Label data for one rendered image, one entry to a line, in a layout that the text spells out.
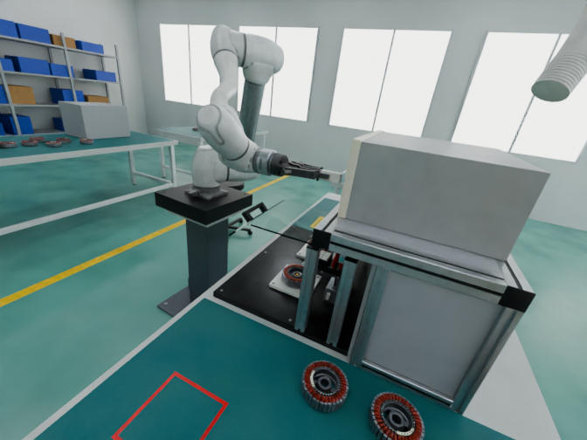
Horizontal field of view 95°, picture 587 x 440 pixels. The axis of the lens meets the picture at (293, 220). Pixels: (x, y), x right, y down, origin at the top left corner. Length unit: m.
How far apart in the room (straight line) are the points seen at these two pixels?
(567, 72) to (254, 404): 1.87
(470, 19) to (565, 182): 2.90
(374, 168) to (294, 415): 0.60
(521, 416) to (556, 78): 1.47
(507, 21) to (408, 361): 5.32
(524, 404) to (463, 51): 5.08
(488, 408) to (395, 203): 0.56
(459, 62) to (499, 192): 4.92
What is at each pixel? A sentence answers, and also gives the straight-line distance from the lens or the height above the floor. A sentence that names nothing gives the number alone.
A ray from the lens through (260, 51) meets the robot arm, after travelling 1.36.
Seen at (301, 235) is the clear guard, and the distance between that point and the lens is 0.71.
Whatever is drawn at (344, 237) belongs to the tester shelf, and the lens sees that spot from 0.63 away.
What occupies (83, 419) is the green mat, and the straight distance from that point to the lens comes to 0.81.
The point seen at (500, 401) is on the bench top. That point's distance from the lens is 0.98.
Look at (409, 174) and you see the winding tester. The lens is 0.68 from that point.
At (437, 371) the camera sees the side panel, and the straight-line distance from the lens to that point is 0.82.
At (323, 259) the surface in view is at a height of 0.92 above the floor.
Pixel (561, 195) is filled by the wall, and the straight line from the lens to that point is 6.03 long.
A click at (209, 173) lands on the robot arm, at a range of 1.56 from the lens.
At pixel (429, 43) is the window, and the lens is 5.60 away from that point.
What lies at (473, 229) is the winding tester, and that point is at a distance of 0.72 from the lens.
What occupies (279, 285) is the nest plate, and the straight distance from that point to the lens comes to 0.99.
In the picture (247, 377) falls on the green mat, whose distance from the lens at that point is 0.78.
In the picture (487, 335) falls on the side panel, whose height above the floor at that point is 0.99.
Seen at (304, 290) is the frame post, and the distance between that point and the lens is 0.77.
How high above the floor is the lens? 1.39
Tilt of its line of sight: 24 degrees down
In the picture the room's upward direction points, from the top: 7 degrees clockwise
